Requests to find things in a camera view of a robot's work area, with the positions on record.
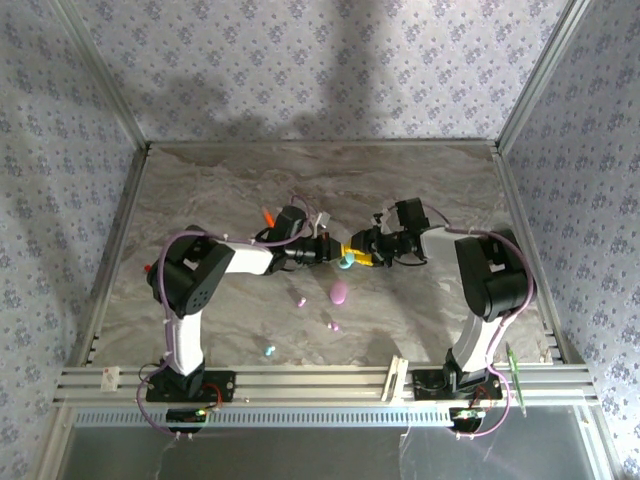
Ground white clip block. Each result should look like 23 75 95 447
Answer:
380 354 409 404

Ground green pen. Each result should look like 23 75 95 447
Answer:
504 342 529 419

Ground right black controller box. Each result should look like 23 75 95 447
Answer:
448 406 487 433

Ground black controller box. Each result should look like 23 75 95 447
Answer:
165 407 209 434
448 406 487 433

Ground grey metal panel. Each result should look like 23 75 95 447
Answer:
59 424 619 480

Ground left black controller box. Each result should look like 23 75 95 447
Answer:
165 407 209 434

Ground white label sticker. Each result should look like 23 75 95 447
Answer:
99 366 122 393

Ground right white camera bracket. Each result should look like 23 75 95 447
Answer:
372 207 397 234

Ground aluminium table end rail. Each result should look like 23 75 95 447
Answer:
147 139 501 150

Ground aluminium table side rail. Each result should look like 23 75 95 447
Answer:
69 144 152 369
492 144 571 366

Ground aluminium mounting rail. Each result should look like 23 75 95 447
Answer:
52 364 599 407

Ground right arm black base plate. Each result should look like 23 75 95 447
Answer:
412 368 504 402

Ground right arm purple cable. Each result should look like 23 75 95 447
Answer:
422 202 537 441

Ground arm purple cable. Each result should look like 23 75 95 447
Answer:
422 202 537 441
135 193 314 444

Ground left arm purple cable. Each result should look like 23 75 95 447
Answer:
135 193 314 444

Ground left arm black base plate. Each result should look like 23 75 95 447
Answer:
144 370 237 404

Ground grey slotted cable duct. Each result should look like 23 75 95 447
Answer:
74 405 456 428

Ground aluminium frame post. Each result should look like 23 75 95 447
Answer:
497 0 596 157
49 0 152 156

